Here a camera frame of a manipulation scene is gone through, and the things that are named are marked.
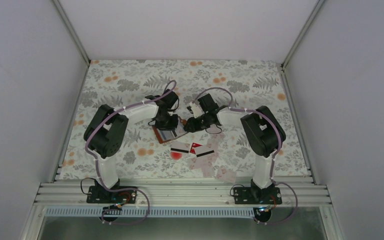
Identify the aluminium rail frame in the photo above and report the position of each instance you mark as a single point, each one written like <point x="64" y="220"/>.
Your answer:
<point x="184" y="193"/>

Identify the brown leather card holder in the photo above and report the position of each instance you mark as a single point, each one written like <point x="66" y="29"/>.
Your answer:
<point x="164" y="136"/>

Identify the red card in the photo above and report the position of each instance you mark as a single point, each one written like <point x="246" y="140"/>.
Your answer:
<point x="193" y="147"/>

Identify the blue slotted cable duct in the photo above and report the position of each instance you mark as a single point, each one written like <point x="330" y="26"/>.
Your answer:
<point x="153" y="212"/>

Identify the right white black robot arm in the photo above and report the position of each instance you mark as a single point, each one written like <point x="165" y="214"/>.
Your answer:
<point x="262" y="130"/>

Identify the white pink card lowest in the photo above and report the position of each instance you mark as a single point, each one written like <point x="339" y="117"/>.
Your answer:
<point x="226" y="175"/>

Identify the white card black stripe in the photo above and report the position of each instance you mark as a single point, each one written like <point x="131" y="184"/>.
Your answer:
<point x="180" y="147"/>

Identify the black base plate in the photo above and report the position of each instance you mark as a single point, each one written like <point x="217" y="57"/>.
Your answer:
<point x="98" y="195"/>
<point x="254" y="196"/>

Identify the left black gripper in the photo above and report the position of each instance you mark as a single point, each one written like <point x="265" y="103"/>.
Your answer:
<point x="173" y="125"/>

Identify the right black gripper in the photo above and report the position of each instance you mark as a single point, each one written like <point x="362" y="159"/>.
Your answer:
<point x="193" y="126"/>

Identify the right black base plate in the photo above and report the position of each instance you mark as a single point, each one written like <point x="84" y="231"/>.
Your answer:
<point x="254" y="196"/>

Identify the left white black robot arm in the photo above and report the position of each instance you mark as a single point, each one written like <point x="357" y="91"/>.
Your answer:
<point x="105" y="133"/>

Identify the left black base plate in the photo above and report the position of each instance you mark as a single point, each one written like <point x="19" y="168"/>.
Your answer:
<point x="98" y="195"/>

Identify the red round spot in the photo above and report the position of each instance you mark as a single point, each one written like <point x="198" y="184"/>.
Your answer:
<point x="176" y="155"/>

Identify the floral patterned table mat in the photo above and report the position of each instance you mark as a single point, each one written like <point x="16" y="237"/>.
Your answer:
<point x="118" y="83"/>

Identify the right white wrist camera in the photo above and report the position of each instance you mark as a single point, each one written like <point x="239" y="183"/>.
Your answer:
<point x="195" y="110"/>

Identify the white pink card middle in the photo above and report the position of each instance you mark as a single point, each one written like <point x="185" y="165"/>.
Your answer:
<point x="215" y="144"/>

